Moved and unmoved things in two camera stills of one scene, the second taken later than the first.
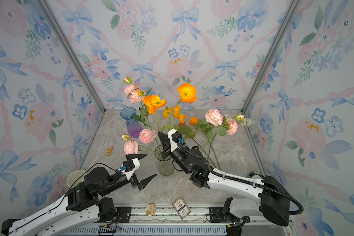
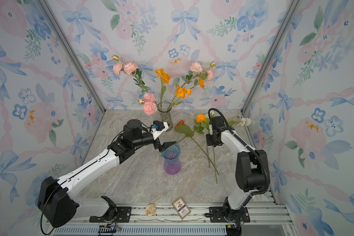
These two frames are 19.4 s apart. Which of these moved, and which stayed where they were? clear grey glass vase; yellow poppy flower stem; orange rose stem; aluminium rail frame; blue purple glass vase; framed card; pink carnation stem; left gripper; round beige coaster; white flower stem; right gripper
Moved: yellow poppy flower stem; right gripper; left gripper; blue purple glass vase; pink carnation stem; clear grey glass vase; orange rose stem
Stayed: aluminium rail frame; framed card; round beige coaster; white flower stem
